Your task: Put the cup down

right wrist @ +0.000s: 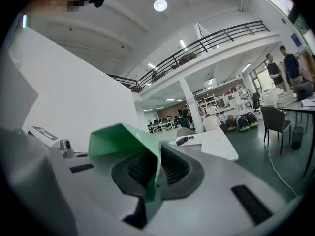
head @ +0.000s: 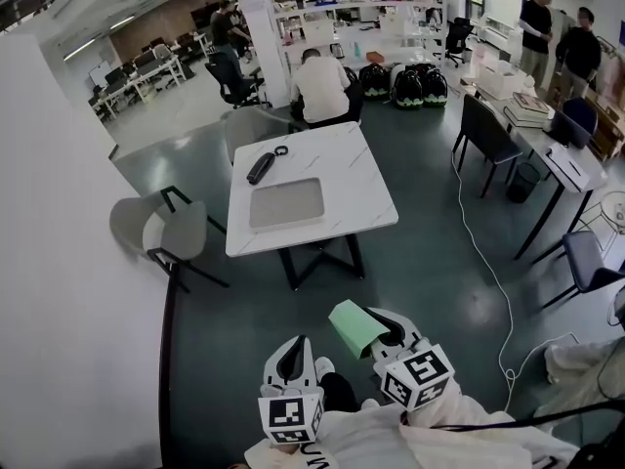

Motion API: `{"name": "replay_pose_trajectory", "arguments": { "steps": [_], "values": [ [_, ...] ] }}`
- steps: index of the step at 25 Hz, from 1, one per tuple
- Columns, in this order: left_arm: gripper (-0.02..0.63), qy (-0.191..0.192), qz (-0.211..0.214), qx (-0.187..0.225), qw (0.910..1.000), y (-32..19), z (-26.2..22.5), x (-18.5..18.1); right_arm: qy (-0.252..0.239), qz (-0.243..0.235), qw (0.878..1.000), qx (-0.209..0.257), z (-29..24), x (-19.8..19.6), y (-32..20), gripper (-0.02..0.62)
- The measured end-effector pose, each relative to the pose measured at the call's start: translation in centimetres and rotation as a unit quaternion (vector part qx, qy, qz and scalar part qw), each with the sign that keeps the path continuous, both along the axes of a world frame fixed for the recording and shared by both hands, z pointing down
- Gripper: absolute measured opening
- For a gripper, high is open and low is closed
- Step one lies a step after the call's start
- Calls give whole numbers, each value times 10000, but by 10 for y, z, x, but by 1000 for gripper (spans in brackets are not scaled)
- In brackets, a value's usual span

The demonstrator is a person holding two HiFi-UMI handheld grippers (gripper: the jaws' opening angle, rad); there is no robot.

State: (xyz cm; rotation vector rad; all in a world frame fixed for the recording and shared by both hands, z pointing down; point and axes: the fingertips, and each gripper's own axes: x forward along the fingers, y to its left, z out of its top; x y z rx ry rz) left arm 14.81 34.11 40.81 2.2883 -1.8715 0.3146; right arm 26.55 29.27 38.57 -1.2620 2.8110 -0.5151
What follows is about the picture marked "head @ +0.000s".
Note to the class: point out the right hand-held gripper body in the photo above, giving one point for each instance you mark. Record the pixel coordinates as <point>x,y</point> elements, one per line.
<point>420,374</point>

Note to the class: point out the black office chair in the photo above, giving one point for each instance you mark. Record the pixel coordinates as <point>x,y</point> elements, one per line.
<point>232,78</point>
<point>459,37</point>

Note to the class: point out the white office desk row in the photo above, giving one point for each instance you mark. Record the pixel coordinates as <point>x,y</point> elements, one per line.
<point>146,71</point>

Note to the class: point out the person's white shoe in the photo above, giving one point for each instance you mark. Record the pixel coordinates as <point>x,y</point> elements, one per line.
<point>369,403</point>
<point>323,369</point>

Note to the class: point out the white cloth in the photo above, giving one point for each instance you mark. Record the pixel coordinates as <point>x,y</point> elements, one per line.
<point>581,374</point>

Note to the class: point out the black shoulder bag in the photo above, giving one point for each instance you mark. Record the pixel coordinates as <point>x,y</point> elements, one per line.
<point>603,457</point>

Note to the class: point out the steel kettle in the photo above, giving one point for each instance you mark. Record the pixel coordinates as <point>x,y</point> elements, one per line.
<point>337,51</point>

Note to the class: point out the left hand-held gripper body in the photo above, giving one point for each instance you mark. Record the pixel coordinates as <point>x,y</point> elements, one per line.
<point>288,415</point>

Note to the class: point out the grey long table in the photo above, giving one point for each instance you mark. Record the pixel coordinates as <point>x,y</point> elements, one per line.
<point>537,140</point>

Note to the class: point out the dark dining chair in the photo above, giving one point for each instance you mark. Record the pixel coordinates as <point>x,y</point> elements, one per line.
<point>483,125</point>

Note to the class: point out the white marble table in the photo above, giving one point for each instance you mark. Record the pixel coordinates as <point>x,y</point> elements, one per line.
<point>342,174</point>

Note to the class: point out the white flat box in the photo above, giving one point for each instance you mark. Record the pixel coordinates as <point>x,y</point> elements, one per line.
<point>569,166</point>

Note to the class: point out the grey compartment tray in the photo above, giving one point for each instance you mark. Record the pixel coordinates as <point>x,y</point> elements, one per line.
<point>287,205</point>

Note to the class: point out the black bag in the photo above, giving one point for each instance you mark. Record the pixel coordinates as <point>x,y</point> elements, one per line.
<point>351,81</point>

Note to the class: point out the stack of books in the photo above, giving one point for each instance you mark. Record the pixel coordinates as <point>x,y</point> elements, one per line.
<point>529,110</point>

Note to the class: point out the teal bottle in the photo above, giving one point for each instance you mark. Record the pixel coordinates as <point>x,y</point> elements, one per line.
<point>356,50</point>

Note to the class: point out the dark blue chair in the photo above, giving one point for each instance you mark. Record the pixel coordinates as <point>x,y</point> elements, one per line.
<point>578,115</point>
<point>583,257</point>

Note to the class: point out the person's left forearm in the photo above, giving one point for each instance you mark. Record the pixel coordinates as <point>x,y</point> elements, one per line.
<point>293,457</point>

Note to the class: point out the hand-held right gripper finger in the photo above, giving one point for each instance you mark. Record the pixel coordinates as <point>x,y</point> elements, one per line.
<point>407,328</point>

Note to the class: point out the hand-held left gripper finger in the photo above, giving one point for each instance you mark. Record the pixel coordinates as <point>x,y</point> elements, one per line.
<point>308,364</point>
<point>271,367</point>

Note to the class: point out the whiteboard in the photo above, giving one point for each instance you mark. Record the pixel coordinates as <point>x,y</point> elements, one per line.
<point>503,0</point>

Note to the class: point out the person's white jacket torso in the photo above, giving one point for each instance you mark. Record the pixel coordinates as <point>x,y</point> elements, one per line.
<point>371,442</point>

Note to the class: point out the white round bag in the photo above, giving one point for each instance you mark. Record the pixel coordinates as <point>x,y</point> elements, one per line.
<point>398,73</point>

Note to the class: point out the black handset with coiled loop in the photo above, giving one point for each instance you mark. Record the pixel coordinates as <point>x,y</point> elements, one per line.
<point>259,166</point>

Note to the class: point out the person's right forearm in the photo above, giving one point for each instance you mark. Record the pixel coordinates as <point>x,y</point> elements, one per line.
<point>454,418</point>

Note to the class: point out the person's black trousers legs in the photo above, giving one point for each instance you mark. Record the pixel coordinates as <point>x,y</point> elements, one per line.
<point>339,391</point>

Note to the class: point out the grey chair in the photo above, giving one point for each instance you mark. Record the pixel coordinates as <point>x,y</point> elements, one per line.
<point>171,227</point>
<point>254,127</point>

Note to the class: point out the green cup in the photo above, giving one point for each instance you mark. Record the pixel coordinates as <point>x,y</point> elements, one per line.
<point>354,328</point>

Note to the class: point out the orange box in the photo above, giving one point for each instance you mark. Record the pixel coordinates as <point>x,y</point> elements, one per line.
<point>376,56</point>

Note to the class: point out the white storage box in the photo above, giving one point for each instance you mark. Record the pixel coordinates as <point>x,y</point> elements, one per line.
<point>498,83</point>

